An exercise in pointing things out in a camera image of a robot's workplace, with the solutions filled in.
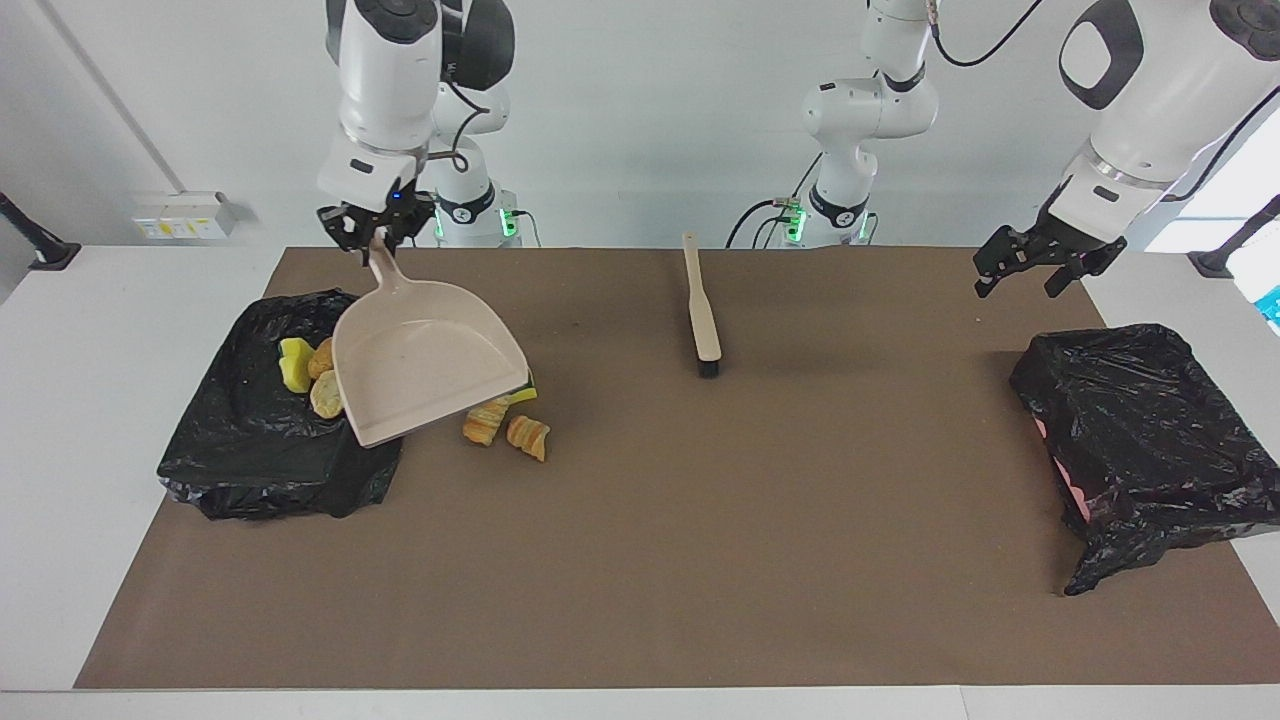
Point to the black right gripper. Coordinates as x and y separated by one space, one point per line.
385 215

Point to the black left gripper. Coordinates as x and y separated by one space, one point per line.
1070 242

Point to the brown oval bread roll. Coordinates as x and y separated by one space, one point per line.
321 358

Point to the beige plastic dustpan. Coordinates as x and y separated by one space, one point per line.
420 370

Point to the yellow wavy sponge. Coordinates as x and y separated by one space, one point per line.
294 366

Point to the golden toy croissant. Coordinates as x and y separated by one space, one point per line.
326 397

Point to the yellow green scouring sponge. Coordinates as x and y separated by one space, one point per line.
520 397

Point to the striped toy croissant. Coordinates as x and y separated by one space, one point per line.
483 423
528 437

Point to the beige brush black bristles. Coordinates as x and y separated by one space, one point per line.
705 320

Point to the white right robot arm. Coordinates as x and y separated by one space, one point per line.
390 80

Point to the left black trash bag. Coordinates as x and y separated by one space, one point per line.
1150 420

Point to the bin with black bag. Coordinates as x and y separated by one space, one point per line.
250 460

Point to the black clamp stand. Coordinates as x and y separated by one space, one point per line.
1230 250
40 245

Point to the teal object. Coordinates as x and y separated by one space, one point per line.
1272 305

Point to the brown table mat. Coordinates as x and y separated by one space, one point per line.
640 620

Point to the white wall socket box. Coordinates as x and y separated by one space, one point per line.
180 215

